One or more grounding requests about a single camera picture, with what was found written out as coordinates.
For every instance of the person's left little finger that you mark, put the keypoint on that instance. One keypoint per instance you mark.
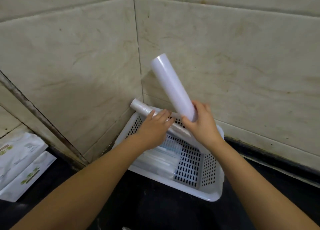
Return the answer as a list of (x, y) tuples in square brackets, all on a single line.
[(150, 115)]

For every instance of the person's right thumb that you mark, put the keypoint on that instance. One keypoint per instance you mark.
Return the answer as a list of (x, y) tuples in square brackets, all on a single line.
[(187, 121)]

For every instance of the person's left forearm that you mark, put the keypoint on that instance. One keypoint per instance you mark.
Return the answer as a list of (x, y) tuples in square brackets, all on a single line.
[(87, 185)]

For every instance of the thick white plastic film roll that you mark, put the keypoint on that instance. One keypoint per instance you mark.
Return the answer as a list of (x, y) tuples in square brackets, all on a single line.
[(172, 86)]

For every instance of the person's right forearm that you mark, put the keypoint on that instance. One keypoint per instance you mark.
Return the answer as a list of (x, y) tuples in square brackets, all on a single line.
[(252, 187)]

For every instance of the person's left middle finger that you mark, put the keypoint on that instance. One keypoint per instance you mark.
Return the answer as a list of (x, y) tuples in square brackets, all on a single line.
[(167, 118)]

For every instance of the person's right hand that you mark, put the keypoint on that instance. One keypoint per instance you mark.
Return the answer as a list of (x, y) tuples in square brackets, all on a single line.
[(203, 127)]

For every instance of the clear plastic packets bundle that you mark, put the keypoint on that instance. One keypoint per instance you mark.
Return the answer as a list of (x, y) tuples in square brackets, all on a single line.
[(160, 162)]

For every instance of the white perforated plastic basket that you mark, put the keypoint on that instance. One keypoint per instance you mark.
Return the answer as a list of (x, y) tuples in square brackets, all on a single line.
[(192, 167)]

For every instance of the thin clear plastic bag roll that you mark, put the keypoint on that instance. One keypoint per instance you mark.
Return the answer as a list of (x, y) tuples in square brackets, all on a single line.
[(141, 108)]

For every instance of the white packet with green print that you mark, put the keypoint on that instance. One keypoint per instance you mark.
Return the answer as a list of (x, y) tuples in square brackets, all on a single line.
[(17, 155), (30, 177)]

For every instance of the person's left hand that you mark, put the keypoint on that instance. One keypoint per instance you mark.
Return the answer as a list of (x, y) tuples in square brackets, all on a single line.
[(152, 133)]

